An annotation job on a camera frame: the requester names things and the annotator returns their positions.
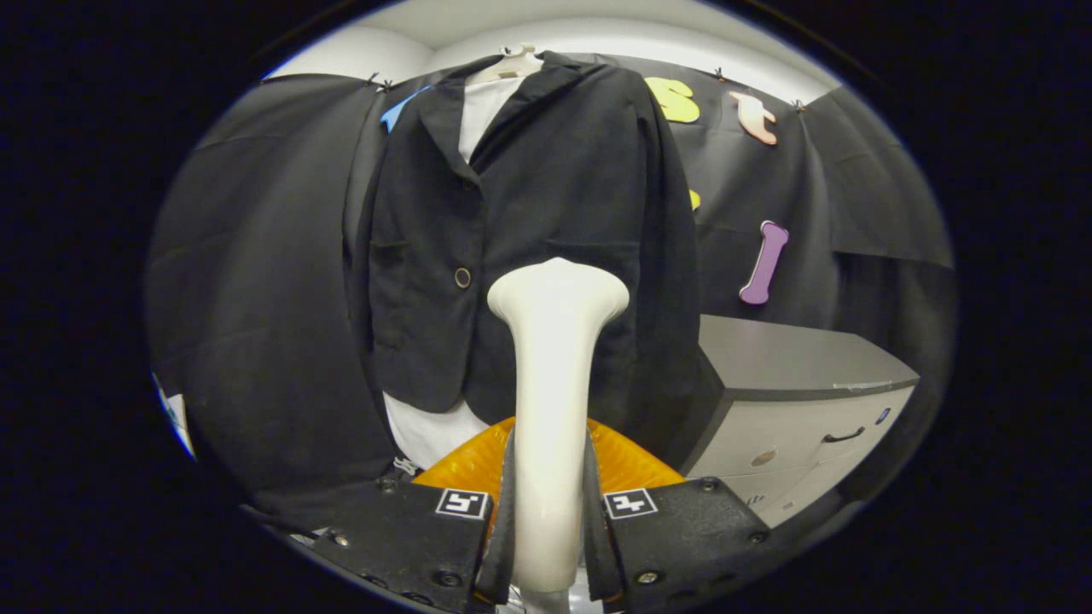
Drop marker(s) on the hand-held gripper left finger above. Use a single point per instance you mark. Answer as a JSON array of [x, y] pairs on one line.
[[409, 533]]

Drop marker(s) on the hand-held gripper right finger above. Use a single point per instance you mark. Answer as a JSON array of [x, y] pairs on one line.
[[682, 537]]

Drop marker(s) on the white garment steamer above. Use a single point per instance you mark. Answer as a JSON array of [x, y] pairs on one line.
[[550, 384]]

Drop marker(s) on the black blazer jacket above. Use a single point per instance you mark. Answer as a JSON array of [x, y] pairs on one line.
[[554, 188]]

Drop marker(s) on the white shirt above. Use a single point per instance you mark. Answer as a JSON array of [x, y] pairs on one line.
[[482, 111]]

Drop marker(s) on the white clothes hanger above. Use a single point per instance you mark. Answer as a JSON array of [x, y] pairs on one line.
[[512, 66]]

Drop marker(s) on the grey cabinet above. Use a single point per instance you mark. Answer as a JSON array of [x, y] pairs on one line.
[[793, 358]]

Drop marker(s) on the white paper sheet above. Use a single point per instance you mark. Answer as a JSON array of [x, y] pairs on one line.
[[177, 414]]

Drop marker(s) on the black backdrop cloth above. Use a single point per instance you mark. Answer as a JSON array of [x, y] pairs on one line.
[[256, 298]]

